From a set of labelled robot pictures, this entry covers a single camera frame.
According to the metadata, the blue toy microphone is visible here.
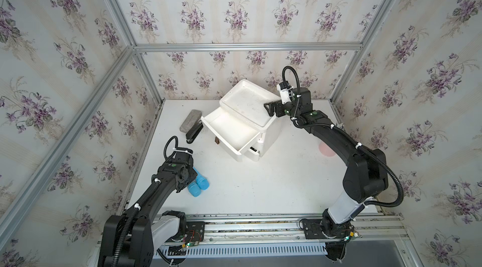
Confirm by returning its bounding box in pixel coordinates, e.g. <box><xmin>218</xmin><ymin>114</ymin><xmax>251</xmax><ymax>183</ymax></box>
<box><xmin>195</xmin><ymin>169</ymin><xmax>210</xmax><ymax>190</ymax></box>
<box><xmin>188</xmin><ymin>181</ymin><xmax>202</xmax><ymax>197</ymax></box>

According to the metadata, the white three-drawer cabinet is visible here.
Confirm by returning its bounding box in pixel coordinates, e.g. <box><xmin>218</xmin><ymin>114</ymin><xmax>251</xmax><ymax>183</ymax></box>
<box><xmin>220</xmin><ymin>79</ymin><xmax>281</xmax><ymax>156</ymax></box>

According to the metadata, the white top drawer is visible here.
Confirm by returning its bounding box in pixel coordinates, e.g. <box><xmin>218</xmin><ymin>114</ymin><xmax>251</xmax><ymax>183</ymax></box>
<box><xmin>201</xmin><ymin>107</ymin><xmax>261</xmax><ymax>162</ymax></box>

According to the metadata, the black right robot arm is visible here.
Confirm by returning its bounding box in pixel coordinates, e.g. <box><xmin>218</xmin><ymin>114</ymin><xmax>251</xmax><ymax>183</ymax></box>
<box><xmin>264</xmin><ymin>66</ymin><xmax>404</xmax><ymax>229</ymax></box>

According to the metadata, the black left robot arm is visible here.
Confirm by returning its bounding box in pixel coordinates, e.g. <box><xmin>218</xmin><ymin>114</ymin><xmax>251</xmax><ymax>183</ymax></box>
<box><xmin>97</xmin><ymin>136</ymin><xmax>197</xmax><ymax>266</ymax></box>

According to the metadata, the black stapler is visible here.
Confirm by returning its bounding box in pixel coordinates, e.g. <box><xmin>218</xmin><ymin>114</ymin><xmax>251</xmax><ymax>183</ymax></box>
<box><xmin>186</xmin><ymin>121</ymin><xmax>203</xmax><ymax>144</ymax></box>

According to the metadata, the grey rectangular eraser block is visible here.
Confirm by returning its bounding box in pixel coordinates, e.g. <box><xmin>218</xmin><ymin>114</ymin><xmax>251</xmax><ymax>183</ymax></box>
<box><xmin>179</xmin><ymin>110</ymin><xmax>202</xmax><ymax>133</ymax></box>

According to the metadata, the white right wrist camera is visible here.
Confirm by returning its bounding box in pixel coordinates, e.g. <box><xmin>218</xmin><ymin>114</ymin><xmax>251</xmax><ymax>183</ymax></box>
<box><xmin>277</xmin><ymin>82</ymin><xmax>292</xmax><ymax>104</ymax></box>

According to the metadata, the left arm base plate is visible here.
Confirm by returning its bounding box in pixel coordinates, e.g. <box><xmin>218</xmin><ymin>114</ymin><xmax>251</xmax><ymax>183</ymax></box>
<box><xmin>161</xmin><ymin>221</ymin><xmax>206</xmax><ymax>256</ymax></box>

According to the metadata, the aluminium mounting rail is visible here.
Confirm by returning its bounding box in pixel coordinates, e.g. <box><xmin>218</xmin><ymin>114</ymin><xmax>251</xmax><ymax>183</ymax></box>
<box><xmin>150</xmin><ymin>213</ymin><xmax>409</xmax><ymax>247</ymax></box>

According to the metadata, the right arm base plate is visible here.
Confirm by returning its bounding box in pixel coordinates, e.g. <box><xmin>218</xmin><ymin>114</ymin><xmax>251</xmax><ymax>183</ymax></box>
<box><xmin>299</xmin><ymin>218</ymin><xmax>355</xmax><ymax>243</ymax></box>

